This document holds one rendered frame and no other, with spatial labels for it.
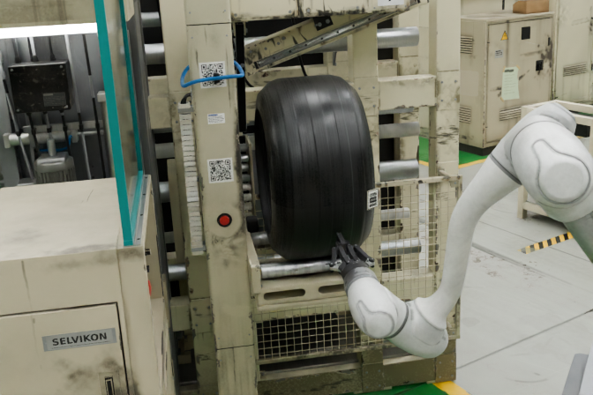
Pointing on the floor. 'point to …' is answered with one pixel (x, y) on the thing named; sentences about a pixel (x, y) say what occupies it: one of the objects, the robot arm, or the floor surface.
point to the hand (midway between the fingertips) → (341, 242)
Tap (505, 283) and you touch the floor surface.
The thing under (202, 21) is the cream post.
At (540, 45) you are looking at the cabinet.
